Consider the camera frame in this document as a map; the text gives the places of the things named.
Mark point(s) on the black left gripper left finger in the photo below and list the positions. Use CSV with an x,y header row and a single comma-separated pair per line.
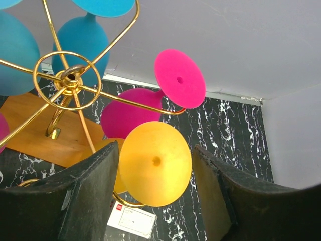
x,y
73,204

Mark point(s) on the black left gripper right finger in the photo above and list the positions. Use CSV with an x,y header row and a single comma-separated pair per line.
x,y
235,205

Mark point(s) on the yellow wine glass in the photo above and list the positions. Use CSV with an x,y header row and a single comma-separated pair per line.
x,y
155,165

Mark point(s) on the pink wine glass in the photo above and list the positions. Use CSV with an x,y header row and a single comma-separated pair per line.
x,y
5,130
180,80

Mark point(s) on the blue wine glass right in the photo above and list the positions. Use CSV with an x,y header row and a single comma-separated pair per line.
x,y
86,37

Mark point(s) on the blue wine glass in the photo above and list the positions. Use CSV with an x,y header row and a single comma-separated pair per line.
x,y
86,37
18,46

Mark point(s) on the blue wine glass left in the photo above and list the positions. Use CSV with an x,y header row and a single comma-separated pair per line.
x,y
18,46

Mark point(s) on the white red small box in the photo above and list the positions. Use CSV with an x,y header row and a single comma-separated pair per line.
x,y
132,220

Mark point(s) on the gold wire wine glass rack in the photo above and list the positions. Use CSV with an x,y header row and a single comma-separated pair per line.
x,y
68,82

